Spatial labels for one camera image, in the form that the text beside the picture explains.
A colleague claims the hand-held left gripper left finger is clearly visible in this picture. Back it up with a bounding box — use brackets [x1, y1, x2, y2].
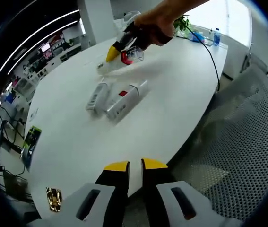
[60, 160, 131, 227]

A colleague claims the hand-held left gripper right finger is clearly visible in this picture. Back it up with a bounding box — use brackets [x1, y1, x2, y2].
[140, 157, 217, 227]

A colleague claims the red collar clear cap skincare bottle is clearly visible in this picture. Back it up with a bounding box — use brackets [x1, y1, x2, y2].
[95, 45, 146, 77]

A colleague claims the gold foil packet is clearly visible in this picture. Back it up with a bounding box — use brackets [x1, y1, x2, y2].
[45, 187, 63, 212]

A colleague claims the green black snack packet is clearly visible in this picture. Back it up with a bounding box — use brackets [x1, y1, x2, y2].
[22, 125, 43, 171]

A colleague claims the blue label water bottle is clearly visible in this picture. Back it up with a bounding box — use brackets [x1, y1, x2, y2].
[213, 27, 222, 46]

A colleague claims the person's right hand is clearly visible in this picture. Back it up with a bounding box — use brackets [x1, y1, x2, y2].
[133, 8, 175, 49]

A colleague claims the green potted plant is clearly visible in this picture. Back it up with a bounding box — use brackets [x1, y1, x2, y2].
[173, 15, 192, 37]

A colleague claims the blue packet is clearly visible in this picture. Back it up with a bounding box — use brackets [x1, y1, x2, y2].
[189, 32, 206, 42]

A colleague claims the ceiling light strip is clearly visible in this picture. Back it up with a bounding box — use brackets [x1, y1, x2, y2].
[0, 21, 78, 99]
[0, 9, 80, 93]

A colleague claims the grey mesh office chair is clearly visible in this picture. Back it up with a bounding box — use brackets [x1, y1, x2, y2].
[171, 63, 268, 221]

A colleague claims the grey floor box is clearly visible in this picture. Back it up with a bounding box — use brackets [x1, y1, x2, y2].
[3, 170, 28, 193]

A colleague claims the small white table label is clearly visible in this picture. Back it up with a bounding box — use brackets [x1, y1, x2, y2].
[29, 107, 40, 122]

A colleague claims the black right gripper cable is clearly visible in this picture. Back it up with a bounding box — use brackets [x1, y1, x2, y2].
[184, 25, 221, 92]

